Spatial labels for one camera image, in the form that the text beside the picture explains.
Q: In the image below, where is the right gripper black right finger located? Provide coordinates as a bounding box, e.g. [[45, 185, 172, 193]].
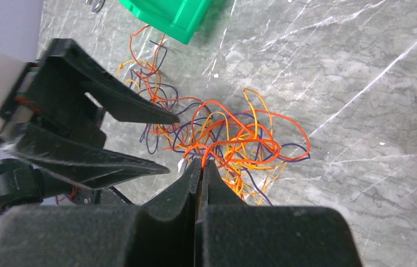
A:
[[195, 160, 244, 266]]

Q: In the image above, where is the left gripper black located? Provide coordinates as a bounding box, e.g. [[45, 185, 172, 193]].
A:
[[0, 38, 180, 189]]

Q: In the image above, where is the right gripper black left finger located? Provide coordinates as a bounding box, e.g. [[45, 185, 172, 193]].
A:
[[135, 159, 202, 266]]

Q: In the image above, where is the coloured wire bundle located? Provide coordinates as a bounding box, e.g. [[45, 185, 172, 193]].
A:
[[115, 24, 311, 207]]

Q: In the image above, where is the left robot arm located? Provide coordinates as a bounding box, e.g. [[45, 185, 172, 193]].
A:
[[0, 38, 179, 213]]

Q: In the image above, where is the silver open-end wrench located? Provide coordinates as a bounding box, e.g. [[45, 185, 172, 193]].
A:
[[85, 0, 106, 13]]

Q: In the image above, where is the green plastic bin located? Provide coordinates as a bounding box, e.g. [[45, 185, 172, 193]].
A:
[[120, 0, 212, 45]]

